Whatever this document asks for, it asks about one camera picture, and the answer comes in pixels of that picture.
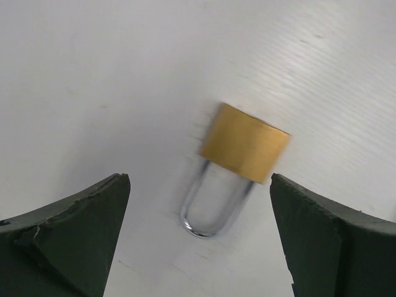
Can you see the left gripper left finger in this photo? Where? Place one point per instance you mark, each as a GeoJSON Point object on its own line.
{"type": "Point", "coordinates": [65, 248]}

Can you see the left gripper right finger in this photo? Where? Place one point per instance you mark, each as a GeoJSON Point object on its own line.
{"type": "Point", "coordinates": [331, 249]}

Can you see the tall brass padlock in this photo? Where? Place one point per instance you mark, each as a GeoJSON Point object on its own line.
{"type": "Point", "coordinates": [242, 144]}

